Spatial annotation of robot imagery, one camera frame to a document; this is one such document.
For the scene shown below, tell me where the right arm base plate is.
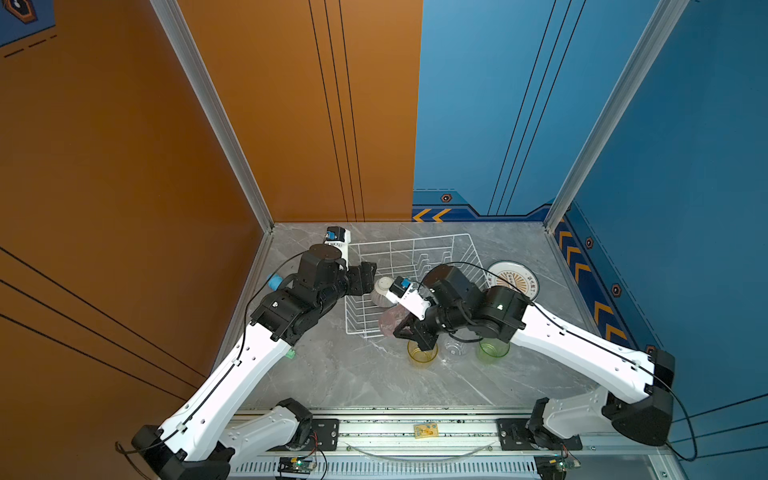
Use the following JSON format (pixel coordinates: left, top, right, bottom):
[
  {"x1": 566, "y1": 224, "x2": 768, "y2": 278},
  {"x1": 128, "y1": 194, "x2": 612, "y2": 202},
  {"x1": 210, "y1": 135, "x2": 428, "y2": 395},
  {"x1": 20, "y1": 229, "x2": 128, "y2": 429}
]
[{"x1": 495, "y1": 418, "x2": 583, "y2": 452}]

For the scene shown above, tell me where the left aluminium corner post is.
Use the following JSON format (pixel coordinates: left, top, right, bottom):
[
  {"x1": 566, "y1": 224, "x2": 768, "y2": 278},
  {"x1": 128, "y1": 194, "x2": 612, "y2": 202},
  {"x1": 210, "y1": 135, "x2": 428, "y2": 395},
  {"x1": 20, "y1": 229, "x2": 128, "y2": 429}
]
[{"x1": 148, "y1": 0, "x2": 276, "y2": 232}]

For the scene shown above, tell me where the blue cylindrical tool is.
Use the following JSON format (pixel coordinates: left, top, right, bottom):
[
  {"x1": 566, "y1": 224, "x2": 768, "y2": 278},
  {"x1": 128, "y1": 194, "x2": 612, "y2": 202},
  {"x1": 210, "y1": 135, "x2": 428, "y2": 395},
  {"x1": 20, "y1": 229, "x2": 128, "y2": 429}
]
[{"x1": 267, "y1": 274, "x2": 284, "y2": 291}]

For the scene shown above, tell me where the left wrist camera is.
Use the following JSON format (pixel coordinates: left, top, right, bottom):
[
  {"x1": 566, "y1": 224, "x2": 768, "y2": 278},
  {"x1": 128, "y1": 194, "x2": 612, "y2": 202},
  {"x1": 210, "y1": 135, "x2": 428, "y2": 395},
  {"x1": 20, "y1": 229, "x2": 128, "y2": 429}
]
[{"x1": 324, "y1": 226, "x2": 351, "y2": 265}]

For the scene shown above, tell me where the ribbed white bowl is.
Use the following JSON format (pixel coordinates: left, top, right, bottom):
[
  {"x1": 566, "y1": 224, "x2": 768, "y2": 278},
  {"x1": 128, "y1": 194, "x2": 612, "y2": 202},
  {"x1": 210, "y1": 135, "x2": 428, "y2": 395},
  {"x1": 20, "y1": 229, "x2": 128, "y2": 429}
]
[{"x1": 371, "y1": 276, "x2": 395, "y2": 309}]

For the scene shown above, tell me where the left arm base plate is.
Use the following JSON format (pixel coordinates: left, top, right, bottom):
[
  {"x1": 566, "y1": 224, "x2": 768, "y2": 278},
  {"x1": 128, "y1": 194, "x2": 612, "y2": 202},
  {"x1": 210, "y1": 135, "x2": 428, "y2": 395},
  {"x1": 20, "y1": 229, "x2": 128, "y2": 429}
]
[{"x1": 256, "y1": 415, "x2": 339, "y2": 452}]

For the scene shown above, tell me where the clear glass cup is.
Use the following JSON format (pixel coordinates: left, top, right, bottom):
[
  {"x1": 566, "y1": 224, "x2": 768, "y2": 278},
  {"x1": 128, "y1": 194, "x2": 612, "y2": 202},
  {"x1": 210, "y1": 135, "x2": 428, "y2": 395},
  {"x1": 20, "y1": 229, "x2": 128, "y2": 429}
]
[{"x1": 443, "y1": 338, "x2": 471, "y2": 359}]

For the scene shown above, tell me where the left green circuit board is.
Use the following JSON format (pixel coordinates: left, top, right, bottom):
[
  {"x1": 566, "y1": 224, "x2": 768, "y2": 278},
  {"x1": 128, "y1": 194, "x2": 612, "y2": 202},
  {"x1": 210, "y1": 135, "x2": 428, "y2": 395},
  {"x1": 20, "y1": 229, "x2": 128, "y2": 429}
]
[{"x1": 276, "y1": 457, "x2": 320, "y2": 479}]

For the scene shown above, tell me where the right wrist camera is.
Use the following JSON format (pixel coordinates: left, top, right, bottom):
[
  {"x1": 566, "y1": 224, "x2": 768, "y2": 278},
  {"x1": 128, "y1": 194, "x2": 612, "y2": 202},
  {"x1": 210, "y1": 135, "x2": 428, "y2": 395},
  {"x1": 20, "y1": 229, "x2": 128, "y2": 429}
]
[{"x1": 386, "y1": 276, "x2": 431, "y2": 320}]

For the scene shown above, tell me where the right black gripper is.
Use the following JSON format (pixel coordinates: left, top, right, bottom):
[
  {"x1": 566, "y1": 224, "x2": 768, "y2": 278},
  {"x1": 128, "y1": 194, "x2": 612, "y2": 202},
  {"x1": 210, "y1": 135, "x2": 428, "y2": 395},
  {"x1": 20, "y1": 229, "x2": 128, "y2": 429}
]
[{"x1": 390, "y1": 294, "x2": 473, "y2": 350}]

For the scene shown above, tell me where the right circuit board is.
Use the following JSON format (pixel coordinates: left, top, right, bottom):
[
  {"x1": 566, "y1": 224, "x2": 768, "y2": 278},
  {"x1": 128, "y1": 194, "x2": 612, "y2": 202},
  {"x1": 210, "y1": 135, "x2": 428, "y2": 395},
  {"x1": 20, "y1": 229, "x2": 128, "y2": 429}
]
[{"x1": 534, "y1": 457, "x2": 581, "y2": 480}]

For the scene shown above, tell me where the pink glass cup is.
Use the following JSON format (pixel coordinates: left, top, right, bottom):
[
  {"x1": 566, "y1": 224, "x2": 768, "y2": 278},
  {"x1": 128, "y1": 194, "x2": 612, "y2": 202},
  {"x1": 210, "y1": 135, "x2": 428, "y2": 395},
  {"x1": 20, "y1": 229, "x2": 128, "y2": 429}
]
[{"x1": 378, "y1": 304, "x2": 410, "y2": 338}]

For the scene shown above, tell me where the yellow sticker tag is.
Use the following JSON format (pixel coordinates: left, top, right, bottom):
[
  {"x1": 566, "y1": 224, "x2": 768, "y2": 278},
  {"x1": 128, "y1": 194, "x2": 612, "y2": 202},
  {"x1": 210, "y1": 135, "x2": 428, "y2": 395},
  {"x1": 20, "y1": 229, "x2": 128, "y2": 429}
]
[{"x1": 413, "y1": 422, "x2": 439, "y2": 439}]

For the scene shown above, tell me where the right aluminium corner post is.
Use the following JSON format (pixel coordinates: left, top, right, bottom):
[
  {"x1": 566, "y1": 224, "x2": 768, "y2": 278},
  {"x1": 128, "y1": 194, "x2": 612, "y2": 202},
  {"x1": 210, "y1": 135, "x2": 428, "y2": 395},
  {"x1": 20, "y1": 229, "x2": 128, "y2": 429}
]
[{"x1": 542, "y1": 0, "x2": 692, "y2": 232}]

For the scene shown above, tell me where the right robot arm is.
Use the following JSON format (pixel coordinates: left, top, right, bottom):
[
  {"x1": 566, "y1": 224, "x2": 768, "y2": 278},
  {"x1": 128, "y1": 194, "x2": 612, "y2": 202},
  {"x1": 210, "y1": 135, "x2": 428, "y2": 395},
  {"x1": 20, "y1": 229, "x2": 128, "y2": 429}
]
[{"x1": 386, "y1": 264, "x2": 675, "y2": 450}]

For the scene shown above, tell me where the white wire dish rack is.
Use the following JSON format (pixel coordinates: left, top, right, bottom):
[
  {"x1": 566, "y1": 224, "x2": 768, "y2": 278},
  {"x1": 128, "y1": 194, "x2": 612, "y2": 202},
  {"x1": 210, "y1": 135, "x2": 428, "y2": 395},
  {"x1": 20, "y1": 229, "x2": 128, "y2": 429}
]
[{"x1": 344, "y1": 233, "x2": 489, "y2": 339}]

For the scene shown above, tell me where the yellow glass cup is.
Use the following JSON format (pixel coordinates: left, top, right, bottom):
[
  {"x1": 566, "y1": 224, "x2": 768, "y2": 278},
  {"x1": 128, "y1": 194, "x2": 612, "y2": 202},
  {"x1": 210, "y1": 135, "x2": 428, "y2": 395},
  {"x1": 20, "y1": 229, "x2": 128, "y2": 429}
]
[{"x1": 407, "y1": 341, "x2": 439, "y2": 367}]

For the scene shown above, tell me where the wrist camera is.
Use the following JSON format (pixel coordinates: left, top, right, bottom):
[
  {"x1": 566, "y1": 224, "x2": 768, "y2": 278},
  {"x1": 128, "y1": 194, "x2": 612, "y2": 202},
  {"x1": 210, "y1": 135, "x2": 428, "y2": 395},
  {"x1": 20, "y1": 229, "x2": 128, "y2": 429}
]
[
  {"x1": 386, "y1": 276, "x2": 431, "y2": 320},
  {"x1": 324, "y1": 226, "x2": 351, "y2": 265}
]

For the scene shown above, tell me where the green glass cup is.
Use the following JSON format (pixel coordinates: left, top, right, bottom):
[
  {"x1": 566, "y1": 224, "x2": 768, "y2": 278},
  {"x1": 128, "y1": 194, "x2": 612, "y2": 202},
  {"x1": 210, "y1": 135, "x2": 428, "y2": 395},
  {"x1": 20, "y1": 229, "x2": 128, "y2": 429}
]
[{"x1": 476, "y1": 339, "x2": 511, "y2": 364}]

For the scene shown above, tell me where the aluminium corner post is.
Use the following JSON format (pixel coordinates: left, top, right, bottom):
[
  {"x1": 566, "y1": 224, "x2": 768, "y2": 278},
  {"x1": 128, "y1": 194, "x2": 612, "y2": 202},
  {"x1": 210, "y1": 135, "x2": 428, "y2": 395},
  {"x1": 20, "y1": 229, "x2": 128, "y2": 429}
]
[
  {"x1": 542, "y1": 0, "x2": 692, "y2": 232},
  {"x1": 148, "y1": 0, "x2": 276, "y2": 232}
]

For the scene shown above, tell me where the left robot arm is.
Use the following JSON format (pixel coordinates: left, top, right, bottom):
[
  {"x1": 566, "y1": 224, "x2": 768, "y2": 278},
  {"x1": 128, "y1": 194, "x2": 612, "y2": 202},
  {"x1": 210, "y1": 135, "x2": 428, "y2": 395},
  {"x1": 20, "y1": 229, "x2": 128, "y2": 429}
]
[{"x1": 119, "y1": 241, "x2": 377, "y2": 479}]

